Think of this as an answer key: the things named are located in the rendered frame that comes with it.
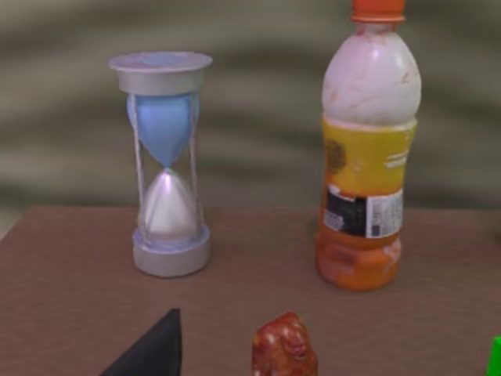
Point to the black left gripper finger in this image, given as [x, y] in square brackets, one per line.
[156, 348]

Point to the green object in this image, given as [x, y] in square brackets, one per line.
[494, 358]

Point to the red carved figurine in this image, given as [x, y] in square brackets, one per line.
[285, 346]

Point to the blue sand hourglass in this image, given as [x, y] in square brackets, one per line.
[166, 164]

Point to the orange juice bottle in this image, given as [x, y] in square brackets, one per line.
[368, 156]

